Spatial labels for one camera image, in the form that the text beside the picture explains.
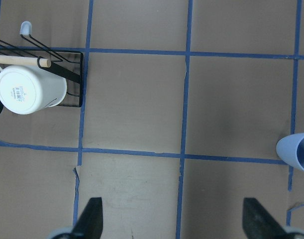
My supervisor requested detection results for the light blue cup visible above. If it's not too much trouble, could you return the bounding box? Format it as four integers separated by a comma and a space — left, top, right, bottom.
276, 133, 304, 172

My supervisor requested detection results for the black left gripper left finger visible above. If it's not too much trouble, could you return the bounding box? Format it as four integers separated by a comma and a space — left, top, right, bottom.
71, 197, 103, 239

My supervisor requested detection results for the black wire mug rack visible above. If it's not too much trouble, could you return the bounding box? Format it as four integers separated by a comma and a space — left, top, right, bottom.
0, 21, 84, 114

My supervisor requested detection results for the wooden rack rod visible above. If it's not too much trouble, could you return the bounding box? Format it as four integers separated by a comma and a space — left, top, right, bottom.
0, 55, 51, 68

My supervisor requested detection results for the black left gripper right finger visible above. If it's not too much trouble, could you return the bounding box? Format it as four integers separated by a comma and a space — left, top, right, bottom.
242, 198, 286, 239

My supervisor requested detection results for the white mug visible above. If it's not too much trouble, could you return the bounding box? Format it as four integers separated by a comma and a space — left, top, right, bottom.
0, 65, 67, 115

